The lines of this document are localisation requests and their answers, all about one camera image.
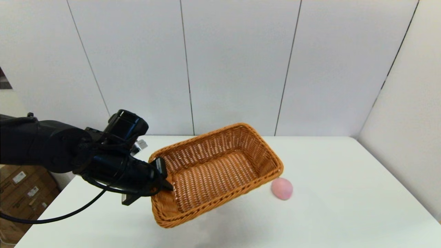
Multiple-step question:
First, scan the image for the orange woven wicker basket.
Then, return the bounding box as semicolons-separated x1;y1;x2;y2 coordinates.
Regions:
148;123;284;228

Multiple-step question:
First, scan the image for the pink peach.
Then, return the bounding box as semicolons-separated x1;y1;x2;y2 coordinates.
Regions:
271;177;293;200

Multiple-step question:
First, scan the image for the cardboard box with white label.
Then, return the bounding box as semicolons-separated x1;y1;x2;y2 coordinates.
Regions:
0;165;52;193
0;191;62;233
0;172;60;211

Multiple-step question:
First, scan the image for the plain cardboard box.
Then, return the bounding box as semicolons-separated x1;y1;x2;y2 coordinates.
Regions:
0;220;26;246

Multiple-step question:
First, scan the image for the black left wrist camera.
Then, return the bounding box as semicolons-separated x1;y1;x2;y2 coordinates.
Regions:
103;110;149;147

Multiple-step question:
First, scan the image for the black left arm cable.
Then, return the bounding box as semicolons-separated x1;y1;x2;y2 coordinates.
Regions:
0;133;162;224

